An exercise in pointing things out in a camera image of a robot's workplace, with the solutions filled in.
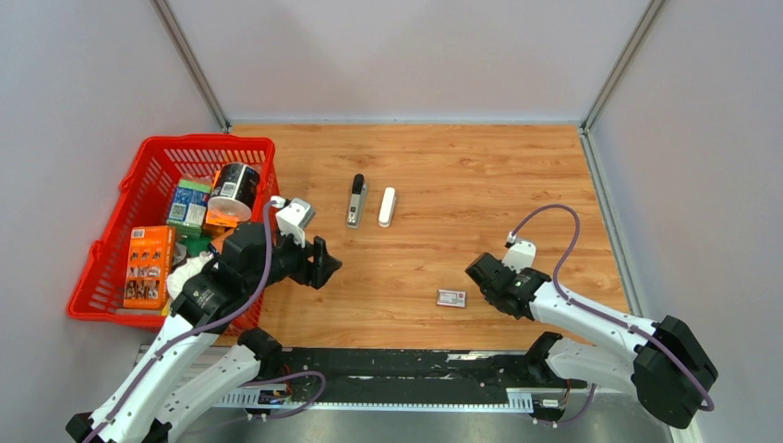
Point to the orange product box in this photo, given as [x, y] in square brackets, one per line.
[149, 262]

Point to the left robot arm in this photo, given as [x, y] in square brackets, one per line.
[151, 405]

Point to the black white cylindrical can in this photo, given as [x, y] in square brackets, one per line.
[248, 180]

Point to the orange snack packet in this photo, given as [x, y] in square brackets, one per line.
[220, 220]

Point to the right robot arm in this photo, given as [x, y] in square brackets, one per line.
[660, 363]

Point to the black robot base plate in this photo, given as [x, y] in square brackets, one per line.
[384, 376]

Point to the red white staple box sleeve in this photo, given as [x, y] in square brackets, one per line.
[450, 298]

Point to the red plastic basket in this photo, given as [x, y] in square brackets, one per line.
[123, 279]

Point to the crumpled white plastic bag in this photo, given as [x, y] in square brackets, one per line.
[191, 267]

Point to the black stapler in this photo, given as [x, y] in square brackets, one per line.
[356, 201]

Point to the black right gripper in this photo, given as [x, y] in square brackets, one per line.
[503, 266]

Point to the white stapler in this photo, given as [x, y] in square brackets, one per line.
[387, 207]

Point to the green blue carton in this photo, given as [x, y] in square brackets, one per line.
[188, 208]

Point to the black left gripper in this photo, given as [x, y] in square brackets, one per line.
[318, 272]

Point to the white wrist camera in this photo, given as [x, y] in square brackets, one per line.
[520, 254]
[293, 217]

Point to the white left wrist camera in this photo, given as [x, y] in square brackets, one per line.
[293, 217]

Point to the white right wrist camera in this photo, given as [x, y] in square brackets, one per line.
[520, 254]

